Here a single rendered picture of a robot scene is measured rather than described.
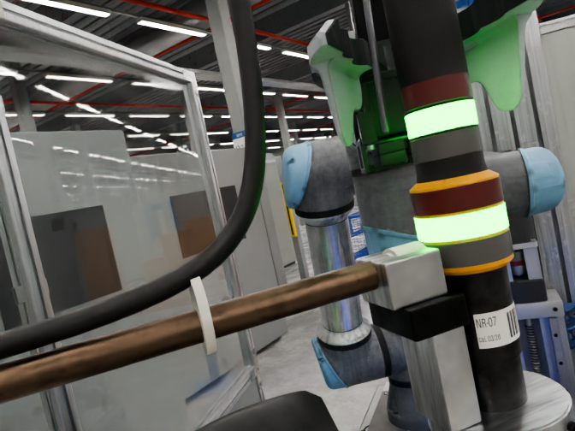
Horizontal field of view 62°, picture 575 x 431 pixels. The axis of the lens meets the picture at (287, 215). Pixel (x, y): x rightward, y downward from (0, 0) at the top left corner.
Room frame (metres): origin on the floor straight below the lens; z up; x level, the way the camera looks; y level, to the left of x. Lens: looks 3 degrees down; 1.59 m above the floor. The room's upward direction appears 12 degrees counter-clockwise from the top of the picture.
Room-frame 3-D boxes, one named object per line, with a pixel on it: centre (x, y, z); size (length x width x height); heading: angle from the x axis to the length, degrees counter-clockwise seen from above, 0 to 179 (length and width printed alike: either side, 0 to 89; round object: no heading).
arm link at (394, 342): (1.03, -0.20, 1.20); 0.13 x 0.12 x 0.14; 95
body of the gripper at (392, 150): (0.36, -0.10, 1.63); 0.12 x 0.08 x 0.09; 174
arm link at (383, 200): (0.52, -0.13, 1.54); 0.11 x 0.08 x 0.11; 95
